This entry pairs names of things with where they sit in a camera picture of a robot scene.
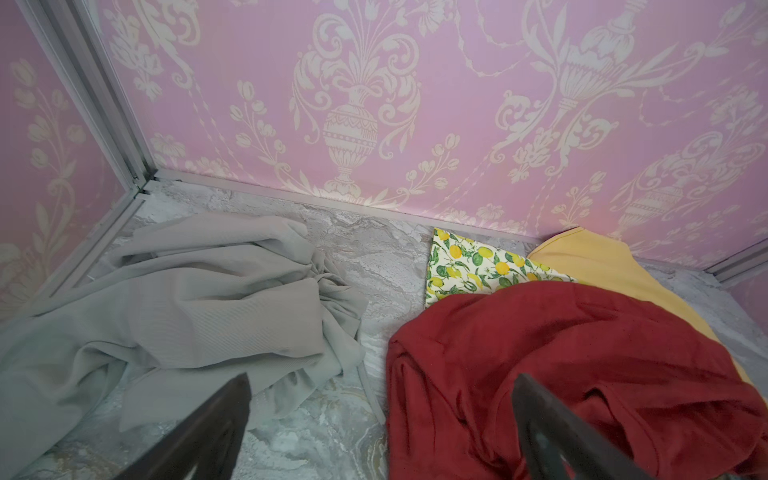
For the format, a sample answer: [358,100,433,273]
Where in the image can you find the right corner aluminium post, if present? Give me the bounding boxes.
[705,239,768,287]

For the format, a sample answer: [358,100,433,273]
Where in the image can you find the lemon print cloth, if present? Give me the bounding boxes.
[424,228,576,307]

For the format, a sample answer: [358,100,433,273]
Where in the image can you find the mustard yellow cloth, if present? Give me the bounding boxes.
[528,227,767,394]

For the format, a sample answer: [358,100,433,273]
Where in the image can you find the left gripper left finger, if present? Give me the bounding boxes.
[117,374,252,479]

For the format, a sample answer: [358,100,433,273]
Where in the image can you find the corner aluminium post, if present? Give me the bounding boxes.
[705,239,768,287]
[16,0,157,191]

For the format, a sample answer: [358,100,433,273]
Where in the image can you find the grey ribbed cloth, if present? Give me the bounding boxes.
[1,212,367,479]

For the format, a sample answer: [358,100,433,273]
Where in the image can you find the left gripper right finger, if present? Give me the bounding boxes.
[511,374,650,480]

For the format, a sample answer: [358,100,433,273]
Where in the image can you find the left corner aluminium post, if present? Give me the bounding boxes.
[16,0,157,191]

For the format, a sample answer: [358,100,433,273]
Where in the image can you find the dark red cloth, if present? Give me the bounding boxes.
[386,281,767,479]

